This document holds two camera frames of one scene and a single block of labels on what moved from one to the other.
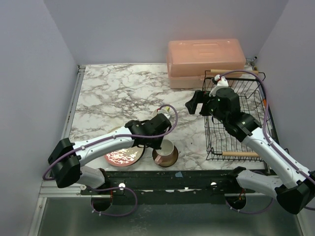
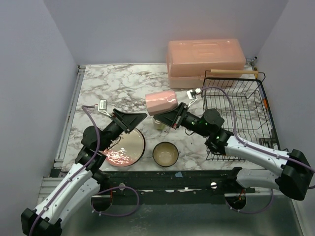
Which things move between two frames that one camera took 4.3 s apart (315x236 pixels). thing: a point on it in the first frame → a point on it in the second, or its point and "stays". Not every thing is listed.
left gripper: [152, 141] → [120, 120]
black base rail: [172, 187] stays
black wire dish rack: [249, 84] stays
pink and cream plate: [125, 157] stays
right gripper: [203, 105] → [180, 114]
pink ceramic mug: [166, 153] → [159, 102]
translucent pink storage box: [189, 61] stays
